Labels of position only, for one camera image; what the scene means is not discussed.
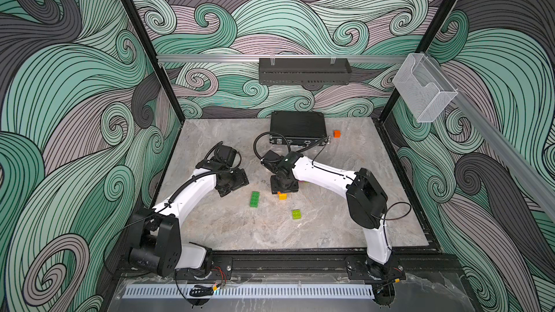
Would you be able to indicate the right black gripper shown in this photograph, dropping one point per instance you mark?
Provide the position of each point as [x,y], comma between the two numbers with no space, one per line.
[274,188]

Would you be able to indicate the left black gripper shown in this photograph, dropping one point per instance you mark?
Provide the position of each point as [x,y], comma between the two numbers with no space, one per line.
[241,180]

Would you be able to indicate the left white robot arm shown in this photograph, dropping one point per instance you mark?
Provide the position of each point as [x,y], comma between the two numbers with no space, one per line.
[154,239]

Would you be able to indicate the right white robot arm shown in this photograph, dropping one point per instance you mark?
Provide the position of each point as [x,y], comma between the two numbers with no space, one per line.
[366,199]

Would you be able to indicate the dark green long lego brick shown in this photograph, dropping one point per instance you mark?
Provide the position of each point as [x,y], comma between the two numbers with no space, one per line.
[254,200]

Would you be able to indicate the lime green small lego brick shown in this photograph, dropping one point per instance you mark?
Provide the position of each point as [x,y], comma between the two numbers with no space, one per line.
[296,214]

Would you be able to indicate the black case on table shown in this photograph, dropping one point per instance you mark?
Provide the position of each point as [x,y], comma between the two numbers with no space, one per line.
[299,128]

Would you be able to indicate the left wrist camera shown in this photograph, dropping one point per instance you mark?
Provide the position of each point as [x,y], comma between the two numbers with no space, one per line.
[226,155]

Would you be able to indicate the black wall-mounted tray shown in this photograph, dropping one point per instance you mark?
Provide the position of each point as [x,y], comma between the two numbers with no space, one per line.
[304,72]

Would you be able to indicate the aluminium wall rail back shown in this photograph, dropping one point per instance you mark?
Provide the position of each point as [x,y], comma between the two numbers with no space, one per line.
[251,58]

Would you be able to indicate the aluminium wall rail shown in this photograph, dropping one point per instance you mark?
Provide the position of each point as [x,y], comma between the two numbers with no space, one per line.
[251,58]
[478,104]

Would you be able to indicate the white slotted cable duct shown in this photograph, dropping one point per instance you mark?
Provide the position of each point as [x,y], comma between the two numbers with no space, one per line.
[260,291]

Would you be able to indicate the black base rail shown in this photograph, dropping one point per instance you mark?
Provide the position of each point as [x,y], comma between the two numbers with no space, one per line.
[353,263]

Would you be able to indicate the clear plastic wall bin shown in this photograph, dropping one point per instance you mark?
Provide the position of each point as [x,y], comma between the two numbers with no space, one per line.
[424,87]

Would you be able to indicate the aluminium wall rail right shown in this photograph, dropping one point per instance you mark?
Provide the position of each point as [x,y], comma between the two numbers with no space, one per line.
[478,104]

